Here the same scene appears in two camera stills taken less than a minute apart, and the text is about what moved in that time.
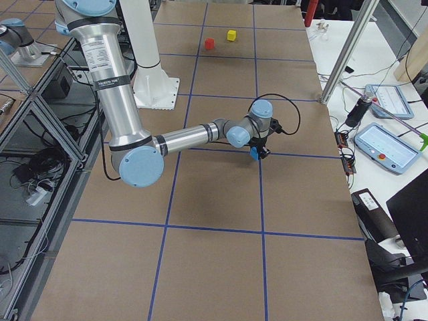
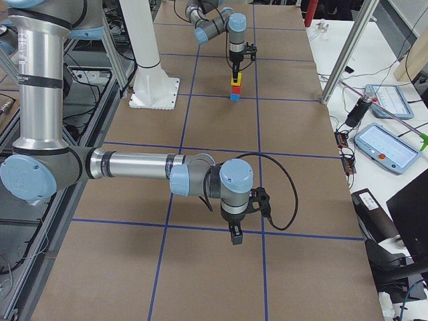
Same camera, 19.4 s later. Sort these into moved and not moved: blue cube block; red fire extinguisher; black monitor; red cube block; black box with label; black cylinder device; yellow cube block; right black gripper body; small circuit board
Moved: right black gripper body; blue cube block; red cube block; yellow cube block
Not moved: black monitor; small circuit board; black box with label; red fire extinguisher; black cylinder device
